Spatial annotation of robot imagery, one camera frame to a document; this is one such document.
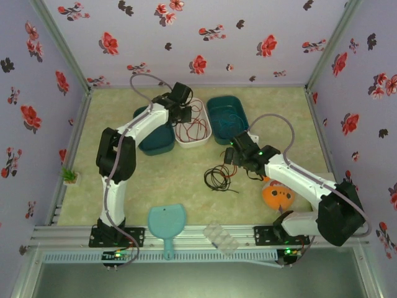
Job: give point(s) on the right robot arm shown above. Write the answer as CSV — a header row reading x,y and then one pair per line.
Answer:
x,y
297,180

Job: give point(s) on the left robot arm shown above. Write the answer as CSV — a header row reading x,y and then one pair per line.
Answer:
x,y
113,198

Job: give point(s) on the white plastic bin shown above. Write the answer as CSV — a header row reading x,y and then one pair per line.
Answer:
x,y
192,143

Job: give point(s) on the teal plastic bin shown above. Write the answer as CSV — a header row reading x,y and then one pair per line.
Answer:
x,y
158,142
228,101

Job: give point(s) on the orange plush fish toy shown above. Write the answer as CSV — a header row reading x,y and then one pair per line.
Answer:
x,y
277,197

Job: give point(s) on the clear plastic organizer box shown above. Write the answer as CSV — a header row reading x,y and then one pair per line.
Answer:
x,y
221,238

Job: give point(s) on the light blue dustpan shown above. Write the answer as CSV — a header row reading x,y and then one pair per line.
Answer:
x,y
166,217

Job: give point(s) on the small circuit board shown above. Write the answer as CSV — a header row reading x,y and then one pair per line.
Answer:
x,y
290,252
116,256

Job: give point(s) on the small potted plant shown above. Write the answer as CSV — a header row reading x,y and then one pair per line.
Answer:
x,y
70,176

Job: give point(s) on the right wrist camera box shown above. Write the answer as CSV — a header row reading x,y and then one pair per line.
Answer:
x,y
253,137

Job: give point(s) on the thin aluminium frame rail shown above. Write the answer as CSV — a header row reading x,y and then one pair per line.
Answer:
x,y
217,86

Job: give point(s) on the aluminium side rail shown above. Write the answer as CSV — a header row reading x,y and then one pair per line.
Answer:
x,y
316,118
80,118

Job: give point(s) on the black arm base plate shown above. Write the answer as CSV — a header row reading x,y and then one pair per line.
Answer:
x,y
263,236
136,237

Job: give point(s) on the wide aluminium frame rail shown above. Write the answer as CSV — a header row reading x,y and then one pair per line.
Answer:
x,y
192,237

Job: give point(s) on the aluminium corner post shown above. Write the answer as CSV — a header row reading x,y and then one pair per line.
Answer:
x,y
61,43
333,43

